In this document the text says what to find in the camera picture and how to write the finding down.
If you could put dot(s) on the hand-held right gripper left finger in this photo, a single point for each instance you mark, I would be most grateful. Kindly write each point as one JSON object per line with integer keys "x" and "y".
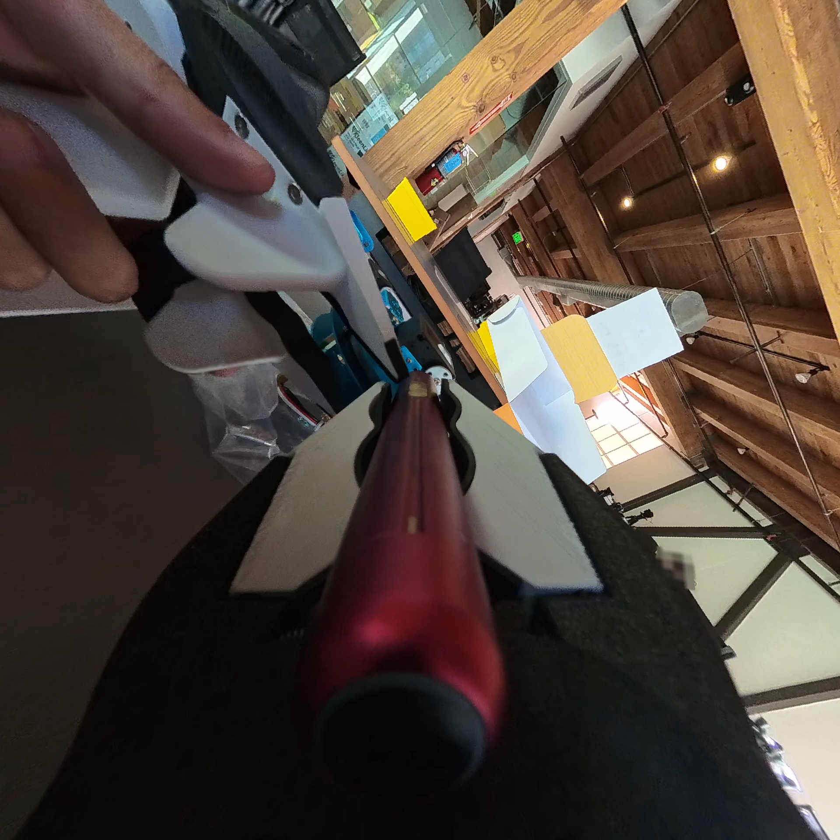
{"x": 295, "y": 525}

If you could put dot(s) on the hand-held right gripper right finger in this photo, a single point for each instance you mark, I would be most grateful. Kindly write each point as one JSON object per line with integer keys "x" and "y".
{"x": 531, "y": 525}

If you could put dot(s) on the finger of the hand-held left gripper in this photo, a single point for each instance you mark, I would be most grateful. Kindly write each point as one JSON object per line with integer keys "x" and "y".
{"x": 361, "y": 275}

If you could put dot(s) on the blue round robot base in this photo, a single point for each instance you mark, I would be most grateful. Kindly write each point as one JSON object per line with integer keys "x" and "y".
{"x": 334, "y": 354}

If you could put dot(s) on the red electric screwdriver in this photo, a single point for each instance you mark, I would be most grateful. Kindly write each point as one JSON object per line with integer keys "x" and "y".
{"x": 400, "y": 590}

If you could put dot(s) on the dark grey desk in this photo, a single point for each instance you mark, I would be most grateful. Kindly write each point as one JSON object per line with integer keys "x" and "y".
{"x": 98, "y": 492}

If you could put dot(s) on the person's left hand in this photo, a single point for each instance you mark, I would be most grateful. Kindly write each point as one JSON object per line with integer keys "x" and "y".
{"x": 131, "y": 79}

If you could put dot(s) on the group of blue metal brackets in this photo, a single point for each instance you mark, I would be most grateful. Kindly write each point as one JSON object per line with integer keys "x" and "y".
{"x": 361, "y": 233}

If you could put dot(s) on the yellow box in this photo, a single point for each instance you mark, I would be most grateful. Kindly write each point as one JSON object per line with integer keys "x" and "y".
{"x": 410, "y": 210}

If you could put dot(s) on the black equipment case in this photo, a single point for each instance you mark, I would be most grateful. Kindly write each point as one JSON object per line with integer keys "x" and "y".
{"x": 463, "y": 266}

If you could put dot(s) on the crumpled clear plastic bag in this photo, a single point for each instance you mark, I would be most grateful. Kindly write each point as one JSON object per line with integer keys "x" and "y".
{"x": 243, "y": 426}

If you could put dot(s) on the large grid window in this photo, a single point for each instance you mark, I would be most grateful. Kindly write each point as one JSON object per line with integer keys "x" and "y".
{"x": 623, "y": 439}

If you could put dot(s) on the light wooden panel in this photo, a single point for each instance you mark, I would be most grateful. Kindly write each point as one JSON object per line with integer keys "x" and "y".
{"x": 581, "y": 358}

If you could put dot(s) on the large wooden beam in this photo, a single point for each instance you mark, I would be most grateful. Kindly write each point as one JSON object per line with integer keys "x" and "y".
{"x": 472, "y": 85}

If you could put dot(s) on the white panel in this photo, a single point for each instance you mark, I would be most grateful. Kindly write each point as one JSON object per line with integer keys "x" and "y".
{"x": 636, "y": 331}

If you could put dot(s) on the instruction manual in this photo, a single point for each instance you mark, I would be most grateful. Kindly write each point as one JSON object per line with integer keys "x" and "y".
{"x": 39, "y": 305}

